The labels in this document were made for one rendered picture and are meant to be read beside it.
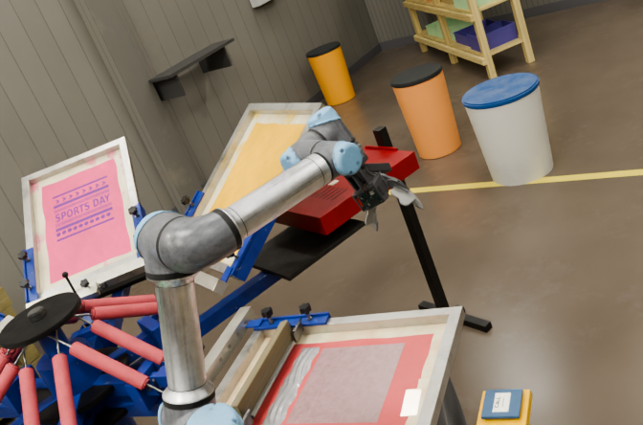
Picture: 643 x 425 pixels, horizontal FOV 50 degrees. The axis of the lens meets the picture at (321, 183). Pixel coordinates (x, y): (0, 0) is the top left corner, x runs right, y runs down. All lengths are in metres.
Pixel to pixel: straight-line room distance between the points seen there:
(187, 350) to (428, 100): 4.54
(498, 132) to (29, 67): 3.85
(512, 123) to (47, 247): 3.08
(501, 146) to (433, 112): 1.02
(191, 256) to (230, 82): 6.56
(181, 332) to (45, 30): 5.21
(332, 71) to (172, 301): 7.15
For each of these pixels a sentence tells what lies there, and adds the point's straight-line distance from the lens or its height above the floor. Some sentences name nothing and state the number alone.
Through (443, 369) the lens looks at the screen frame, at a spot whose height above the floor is 0.99.
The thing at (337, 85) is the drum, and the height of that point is 0.24.
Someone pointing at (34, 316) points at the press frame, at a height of 1.34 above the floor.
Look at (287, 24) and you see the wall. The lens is 8.90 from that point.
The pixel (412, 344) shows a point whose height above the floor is 0.96.
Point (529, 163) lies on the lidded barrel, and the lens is 5.14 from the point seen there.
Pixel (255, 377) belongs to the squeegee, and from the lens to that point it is 2.27.
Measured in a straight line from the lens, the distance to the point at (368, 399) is 2.15.
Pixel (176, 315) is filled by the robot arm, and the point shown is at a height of 1.62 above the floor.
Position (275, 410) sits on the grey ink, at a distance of 2.27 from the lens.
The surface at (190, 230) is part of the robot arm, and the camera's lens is 1.40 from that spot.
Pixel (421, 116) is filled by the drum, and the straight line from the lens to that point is 5.91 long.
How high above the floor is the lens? 2.28
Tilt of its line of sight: 21 degrees down
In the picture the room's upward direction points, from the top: 22 degrees counter-clockwise
